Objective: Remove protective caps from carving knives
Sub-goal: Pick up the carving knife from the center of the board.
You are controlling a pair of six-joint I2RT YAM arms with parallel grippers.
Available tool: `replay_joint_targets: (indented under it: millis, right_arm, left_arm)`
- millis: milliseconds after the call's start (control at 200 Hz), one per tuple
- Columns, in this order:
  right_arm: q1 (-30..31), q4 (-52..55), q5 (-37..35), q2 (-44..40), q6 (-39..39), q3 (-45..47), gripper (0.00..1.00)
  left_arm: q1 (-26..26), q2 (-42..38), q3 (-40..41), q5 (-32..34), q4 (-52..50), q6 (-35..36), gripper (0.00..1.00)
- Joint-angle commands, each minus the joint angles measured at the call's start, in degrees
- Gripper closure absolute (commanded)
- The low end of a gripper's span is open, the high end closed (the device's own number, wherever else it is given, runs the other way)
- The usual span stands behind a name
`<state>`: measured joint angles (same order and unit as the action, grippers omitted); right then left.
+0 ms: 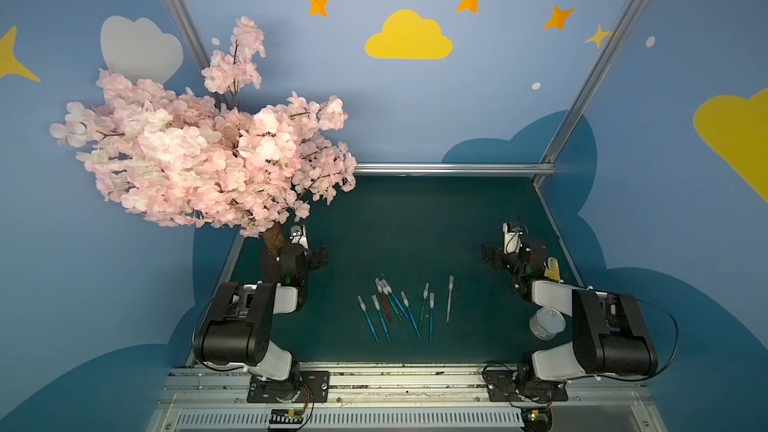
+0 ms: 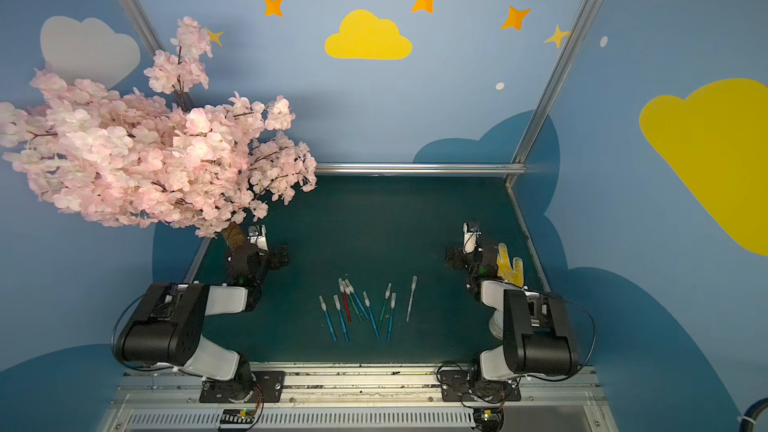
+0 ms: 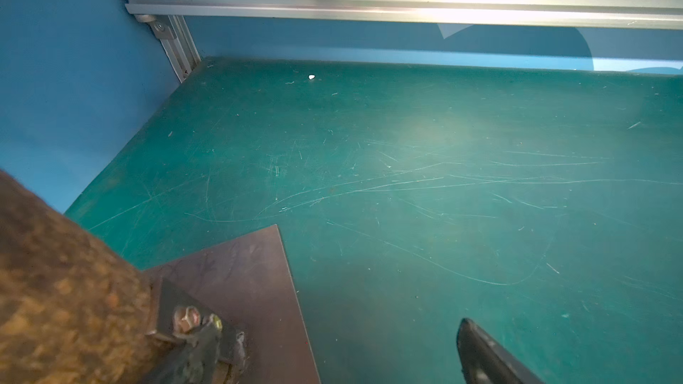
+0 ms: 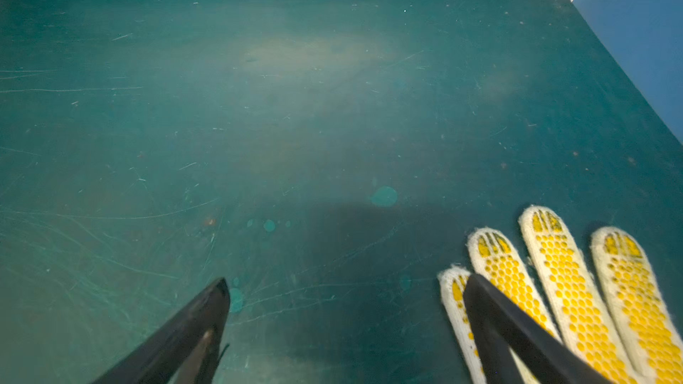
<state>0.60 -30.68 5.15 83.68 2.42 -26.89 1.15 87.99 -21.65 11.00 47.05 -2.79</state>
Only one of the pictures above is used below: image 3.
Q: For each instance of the dark square tree base plate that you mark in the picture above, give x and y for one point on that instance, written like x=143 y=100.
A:
x=248 y=284

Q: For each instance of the left slanted aluminium frame post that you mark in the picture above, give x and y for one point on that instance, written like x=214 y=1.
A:
x=174 y=36

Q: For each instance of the horizontal aluminium frame rail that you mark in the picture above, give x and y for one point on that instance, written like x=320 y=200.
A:
x=632 y=14

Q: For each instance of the pink artificial blossom tree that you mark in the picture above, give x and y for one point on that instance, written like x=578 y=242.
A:
x=72 y=310

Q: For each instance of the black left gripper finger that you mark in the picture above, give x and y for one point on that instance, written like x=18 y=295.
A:
x=485 y=360

